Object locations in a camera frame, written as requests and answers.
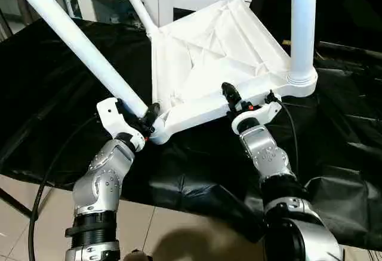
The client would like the black left robot foot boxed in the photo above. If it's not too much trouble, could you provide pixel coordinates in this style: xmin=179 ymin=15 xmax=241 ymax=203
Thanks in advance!
xmin=127 ymin=250 xmax=153 ymax=261

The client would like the black metal rail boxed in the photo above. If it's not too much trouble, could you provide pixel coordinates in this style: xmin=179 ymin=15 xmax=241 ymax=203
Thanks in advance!
xmin=316 ymin=40 xmax=382 ymax=56

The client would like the white plastic table leg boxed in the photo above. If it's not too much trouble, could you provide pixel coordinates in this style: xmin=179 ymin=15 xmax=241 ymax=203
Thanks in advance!
xmin=289 ymin=0 xmax=319 ymax=86
xmin=3 ymin=0 xmax=150 ymax=118
xmin=113 ymin=0 xmax=161 ymax=38

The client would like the black metal table frame leg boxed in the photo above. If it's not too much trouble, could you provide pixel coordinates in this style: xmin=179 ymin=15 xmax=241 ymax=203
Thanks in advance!
xmin=0 ymin=186 xmax=34 ymax=220

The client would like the white plastic table top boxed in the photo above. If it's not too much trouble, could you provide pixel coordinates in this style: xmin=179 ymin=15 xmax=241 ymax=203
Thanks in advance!
xmin=148 ymin=0 xmax=318 ymax=146

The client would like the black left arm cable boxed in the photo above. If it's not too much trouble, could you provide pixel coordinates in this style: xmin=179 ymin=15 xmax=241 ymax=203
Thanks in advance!
xmin=27 ymin=115 xmax=102 ymax=261

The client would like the black mat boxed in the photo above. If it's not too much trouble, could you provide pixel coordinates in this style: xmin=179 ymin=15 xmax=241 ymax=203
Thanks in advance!
xmin=0 ymin=16 xmax=382 ymax=250

